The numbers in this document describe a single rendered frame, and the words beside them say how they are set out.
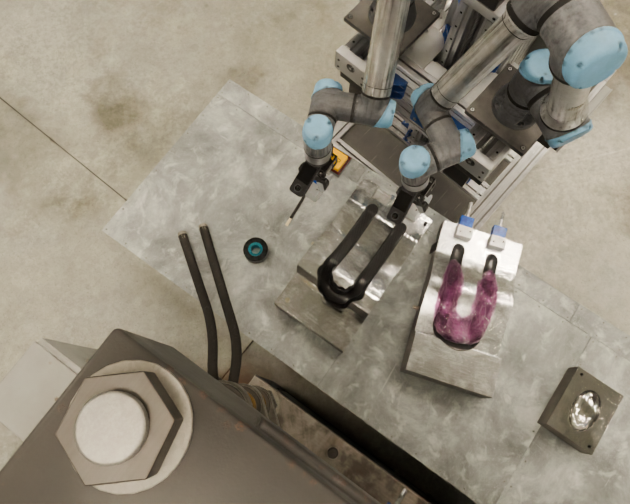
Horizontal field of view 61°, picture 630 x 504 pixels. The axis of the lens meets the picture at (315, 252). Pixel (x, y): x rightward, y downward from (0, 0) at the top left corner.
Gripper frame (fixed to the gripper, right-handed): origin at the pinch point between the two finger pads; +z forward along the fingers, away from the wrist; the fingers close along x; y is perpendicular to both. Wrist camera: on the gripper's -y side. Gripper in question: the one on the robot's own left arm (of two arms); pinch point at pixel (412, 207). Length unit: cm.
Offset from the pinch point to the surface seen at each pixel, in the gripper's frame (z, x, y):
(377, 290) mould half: -1.3, -5.4, -27.5
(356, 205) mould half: 2.4, 15.9, -7.9
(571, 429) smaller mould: 14, -73, -29
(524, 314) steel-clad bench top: 20, -46, -6
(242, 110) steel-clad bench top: 5, 71, 1
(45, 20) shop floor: 63, 238, 3
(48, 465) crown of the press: -116, -8, -66
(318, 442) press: 8, -15, -75
